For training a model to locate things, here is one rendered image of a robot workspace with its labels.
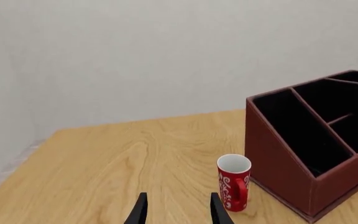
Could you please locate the red mug with white swirls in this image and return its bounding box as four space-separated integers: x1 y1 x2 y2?
216 153 252 213

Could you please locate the red-brown desk caddy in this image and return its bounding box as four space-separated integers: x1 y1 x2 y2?
244 69 358 223

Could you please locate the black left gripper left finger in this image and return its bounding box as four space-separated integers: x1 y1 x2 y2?
124 192 149 224

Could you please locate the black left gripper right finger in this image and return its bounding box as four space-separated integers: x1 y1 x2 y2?
210 192 234 224

